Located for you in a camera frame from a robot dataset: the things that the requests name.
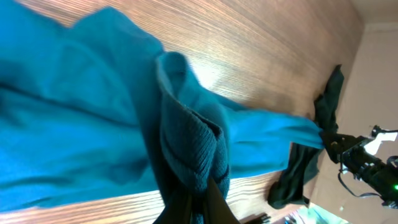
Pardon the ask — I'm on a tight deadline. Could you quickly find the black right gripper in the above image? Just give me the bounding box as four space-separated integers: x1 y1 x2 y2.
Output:
322 132 397 205

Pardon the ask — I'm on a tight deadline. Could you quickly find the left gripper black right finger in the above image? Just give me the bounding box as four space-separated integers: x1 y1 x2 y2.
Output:
203 179 239 224

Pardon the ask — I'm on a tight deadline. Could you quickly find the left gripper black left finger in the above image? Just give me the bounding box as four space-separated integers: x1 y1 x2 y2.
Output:
154 186 192 224

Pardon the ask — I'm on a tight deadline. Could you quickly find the black garment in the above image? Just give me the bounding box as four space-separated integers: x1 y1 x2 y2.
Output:
267 64 345 209

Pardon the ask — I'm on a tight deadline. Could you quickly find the blue polo shirt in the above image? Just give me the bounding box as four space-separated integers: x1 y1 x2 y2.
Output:
1 1 323 212

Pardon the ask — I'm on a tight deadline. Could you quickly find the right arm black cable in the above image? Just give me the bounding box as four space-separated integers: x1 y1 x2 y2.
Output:
337 155 382 199

